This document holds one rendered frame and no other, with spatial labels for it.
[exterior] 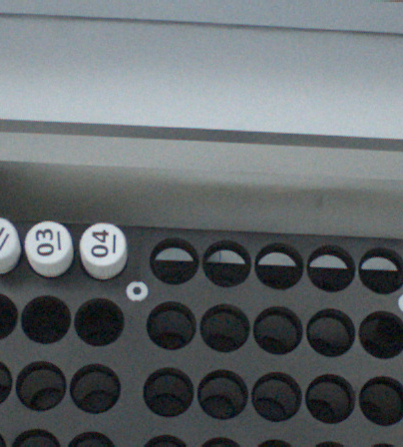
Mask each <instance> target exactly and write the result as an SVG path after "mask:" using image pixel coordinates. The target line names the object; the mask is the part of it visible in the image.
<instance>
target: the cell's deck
mask: <svg viewBox="0 0 403 447"><path fill-rule="evenodd" d="M0 161H6V162H25V163H26V162H45V163H65V164H85V165H105V166H124V167H145V168H165V169H185V170H205V171H226V172H246V173H266V174H286V175H306V176H326V177H345V178H365V179H385V180H403V34H398V33H379V32H361V31H343V30H324V29H316V28H306V27H287V26H268V25H250V24H232V23H213V22H195V21H177V20H140V19H121V18H103V17H85V16H66V15H47V14H30V13H19V14H11V13H0Z"/></svg>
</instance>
